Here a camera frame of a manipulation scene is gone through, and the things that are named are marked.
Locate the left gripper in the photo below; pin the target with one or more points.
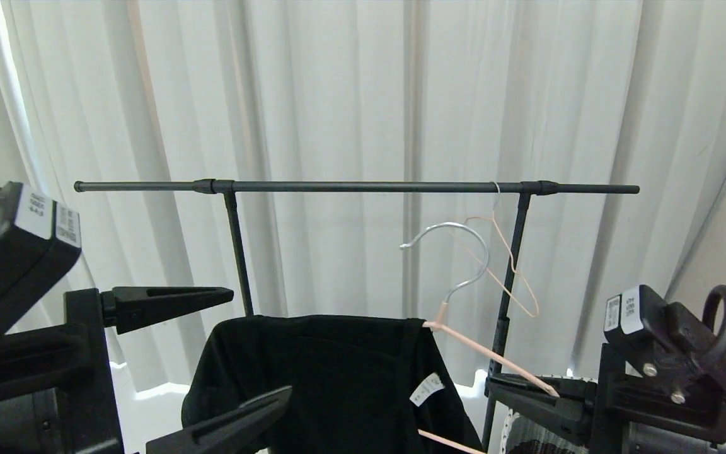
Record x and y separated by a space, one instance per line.
86 378

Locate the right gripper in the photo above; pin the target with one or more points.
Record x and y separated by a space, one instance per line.
609 416

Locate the pink clothes hanger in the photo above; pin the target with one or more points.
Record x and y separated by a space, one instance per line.
495 360
536 308

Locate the black garment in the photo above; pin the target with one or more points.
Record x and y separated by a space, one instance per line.
325 378

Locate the white laundry basket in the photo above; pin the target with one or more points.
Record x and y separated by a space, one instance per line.
510 435

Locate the black clothes rack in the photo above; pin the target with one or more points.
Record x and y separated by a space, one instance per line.
338 186

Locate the white curtain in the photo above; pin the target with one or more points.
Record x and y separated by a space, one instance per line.
338 94

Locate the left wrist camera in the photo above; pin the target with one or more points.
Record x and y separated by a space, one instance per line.
16 258

